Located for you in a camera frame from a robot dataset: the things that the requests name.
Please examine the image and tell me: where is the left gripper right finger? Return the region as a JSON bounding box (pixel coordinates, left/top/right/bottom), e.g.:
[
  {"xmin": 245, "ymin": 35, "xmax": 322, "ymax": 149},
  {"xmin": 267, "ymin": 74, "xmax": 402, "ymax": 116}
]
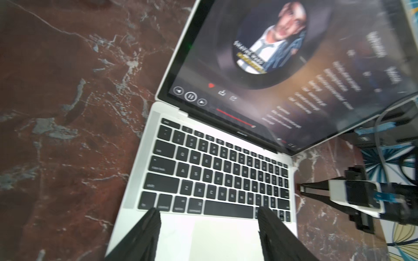
[{"xmin": 258, "ymin": 207, "xmax": 318, "ymax": 261}]

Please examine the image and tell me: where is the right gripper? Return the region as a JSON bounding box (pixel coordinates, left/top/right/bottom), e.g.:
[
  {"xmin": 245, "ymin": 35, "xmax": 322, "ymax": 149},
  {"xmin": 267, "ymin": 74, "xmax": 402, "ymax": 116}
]
[{"xmin": 299, "ymin": 166, "xmax": 418, "ymax": 226}]

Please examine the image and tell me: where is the silver laptop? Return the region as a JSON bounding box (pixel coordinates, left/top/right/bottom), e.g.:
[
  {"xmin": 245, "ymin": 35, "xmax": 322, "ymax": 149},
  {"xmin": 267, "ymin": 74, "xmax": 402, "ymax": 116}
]
[{"xmin": 106, "ymin": 1, "xmax": 418, "ymax": 261}]

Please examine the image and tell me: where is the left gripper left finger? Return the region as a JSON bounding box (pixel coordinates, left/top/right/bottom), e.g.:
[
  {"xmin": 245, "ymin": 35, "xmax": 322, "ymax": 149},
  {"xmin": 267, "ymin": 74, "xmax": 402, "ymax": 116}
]
[{"xmin": 104, "ymin": 208, "xmax": 162, "ymax": 261}]

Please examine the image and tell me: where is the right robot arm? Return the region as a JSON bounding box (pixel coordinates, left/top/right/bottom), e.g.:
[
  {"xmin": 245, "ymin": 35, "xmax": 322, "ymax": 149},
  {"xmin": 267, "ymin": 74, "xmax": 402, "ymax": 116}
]
[{"xmin": 297, "ymin": 102, "xmax": 418, "ymax": 233}]

